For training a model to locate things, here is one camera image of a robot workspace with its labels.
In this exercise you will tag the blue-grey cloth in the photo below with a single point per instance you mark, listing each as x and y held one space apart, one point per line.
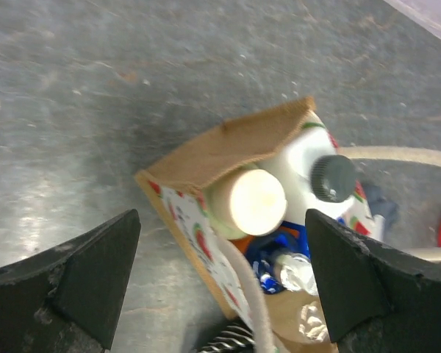
379 204

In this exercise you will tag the white bottle black cap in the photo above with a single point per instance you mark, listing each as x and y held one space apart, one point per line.
313 174

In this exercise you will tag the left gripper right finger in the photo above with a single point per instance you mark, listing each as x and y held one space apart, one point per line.
375 298

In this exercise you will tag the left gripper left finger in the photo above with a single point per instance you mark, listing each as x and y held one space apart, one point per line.
69 298

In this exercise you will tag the blue bottle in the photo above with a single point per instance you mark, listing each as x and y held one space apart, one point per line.
262 252

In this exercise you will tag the striped shirt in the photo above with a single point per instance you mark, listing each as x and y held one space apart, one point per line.
229 336

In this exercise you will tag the cream cap bottle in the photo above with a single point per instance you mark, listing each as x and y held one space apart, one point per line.
248 201

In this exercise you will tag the canvas tote bag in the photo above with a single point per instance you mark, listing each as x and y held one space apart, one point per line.
176 185

